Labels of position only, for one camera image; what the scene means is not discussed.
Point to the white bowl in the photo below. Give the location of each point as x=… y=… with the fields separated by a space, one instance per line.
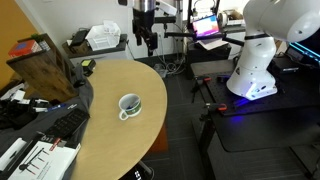
x=130 y=111

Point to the open laptop with bright screen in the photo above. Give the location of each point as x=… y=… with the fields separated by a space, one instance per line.
x=206 y=26

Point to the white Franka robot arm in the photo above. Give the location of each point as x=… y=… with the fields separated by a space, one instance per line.
x=255 y=68

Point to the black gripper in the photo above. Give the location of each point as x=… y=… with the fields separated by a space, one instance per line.
x=144 y=21

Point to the black computer with blue light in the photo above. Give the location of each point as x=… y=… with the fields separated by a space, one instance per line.
x=305 y=53

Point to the grey low cabinet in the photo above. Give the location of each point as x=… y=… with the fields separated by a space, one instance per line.
x=100 y=55

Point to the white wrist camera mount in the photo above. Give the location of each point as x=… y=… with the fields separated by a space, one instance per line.
x=166 y=7

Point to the brown wooden shelf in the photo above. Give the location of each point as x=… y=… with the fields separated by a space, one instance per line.
x=43 y=75

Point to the white printed product box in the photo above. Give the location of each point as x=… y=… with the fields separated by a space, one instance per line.
x=46 y=161

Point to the narrow white box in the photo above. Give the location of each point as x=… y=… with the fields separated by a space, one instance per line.
x=11 y=154

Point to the blue pen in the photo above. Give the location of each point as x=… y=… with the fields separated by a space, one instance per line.
x=56 y=107

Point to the black box on cabinet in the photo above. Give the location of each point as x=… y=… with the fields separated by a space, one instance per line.
x=79 y=36

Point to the black device with yellow label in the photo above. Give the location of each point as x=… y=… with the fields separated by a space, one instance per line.
x=88 y=66

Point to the black keyboard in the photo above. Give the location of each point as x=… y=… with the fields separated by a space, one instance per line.
x=67 y=122

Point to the grey cloth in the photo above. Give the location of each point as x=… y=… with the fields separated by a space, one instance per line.
x=43 y=116

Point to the black perforated robot table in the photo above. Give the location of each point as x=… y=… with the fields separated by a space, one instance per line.
x=266 y=113

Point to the red box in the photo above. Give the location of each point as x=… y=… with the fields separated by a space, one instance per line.
x=24 y=48

